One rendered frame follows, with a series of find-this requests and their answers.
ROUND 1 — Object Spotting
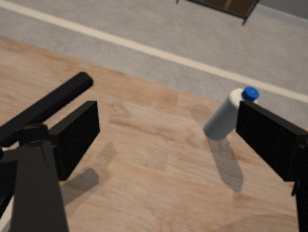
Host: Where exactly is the white bottle with blue cap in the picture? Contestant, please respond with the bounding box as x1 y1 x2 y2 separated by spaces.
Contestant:
203 87 259 141

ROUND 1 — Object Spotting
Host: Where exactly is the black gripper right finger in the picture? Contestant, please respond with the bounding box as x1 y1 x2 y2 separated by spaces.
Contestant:
235 100 308 232

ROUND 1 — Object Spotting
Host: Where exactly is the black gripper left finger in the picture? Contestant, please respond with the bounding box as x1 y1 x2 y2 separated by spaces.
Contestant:
0 101 100 232

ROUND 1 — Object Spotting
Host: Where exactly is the red frying pan with black handle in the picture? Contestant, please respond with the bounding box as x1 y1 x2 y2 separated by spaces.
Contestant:
0 85 70 148

